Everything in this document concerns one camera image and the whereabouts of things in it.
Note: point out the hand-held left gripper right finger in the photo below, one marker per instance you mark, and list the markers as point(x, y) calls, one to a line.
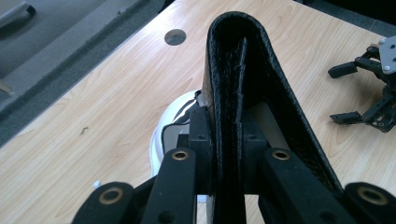
point(289, 186)

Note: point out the black leather wallet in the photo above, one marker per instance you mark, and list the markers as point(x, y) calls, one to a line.
point(230, 93)

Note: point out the white bowl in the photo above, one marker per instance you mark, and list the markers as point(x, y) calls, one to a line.
point(172, 138)

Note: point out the grey metal bar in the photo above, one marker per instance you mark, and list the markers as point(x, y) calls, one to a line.
point(15, 11)

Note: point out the grey round table grommet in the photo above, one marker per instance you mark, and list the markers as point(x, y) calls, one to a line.
point(175, 37)

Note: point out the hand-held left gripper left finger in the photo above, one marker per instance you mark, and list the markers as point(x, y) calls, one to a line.
point(177, 186)

